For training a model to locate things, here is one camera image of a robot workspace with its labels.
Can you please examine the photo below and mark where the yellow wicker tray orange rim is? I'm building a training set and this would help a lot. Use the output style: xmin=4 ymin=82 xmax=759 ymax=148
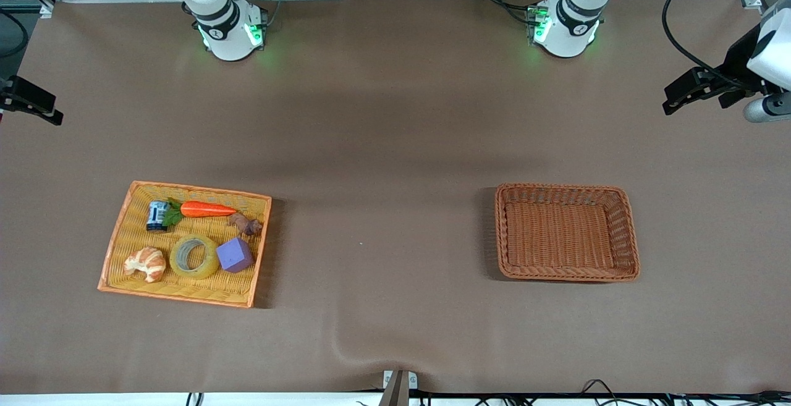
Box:
xmin=97 ymin=180 xmax=273 ymax=309

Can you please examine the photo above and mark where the brown wicker basket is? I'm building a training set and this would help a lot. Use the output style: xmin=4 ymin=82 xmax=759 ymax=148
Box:
xmin=494 ymin=182 xmax=641 ymax=283

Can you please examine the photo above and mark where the orange toy carrot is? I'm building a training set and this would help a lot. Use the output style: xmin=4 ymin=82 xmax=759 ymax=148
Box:
xmin=162 ymin=198 xmax=239 ymax=229

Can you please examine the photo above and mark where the yellow tape roll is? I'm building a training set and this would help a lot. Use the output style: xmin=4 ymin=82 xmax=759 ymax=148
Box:
xmin=169 ymin=234 xmax=221 ymax=281

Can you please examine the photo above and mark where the purple cube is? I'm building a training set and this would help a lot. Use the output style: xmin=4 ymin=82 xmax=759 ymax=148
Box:
xmin=216 ymin=237 xmax=255 ymax=274

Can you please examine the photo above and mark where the small blue white can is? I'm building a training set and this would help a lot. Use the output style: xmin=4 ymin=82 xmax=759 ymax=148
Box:
xmin=146 ymin=200 xmax=171 ymax=232

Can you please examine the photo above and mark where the brown toy animal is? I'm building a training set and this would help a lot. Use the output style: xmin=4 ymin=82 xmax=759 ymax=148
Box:
xmin=227 ymin=212 xmax=264 ymax=236

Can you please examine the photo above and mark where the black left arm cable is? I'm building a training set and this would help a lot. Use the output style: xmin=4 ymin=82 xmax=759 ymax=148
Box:
xmin=661 ymin=0 xmax=751 ymax=88

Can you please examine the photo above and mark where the metal table bracket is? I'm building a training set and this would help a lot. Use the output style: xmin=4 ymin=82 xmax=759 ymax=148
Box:
xmin=382 ymin=369 xmax=419 ymax=406

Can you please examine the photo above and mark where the toy croissant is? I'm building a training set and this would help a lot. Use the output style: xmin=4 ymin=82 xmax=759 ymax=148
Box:
xmin=124 ymin=246 xmax=167 ymax=284

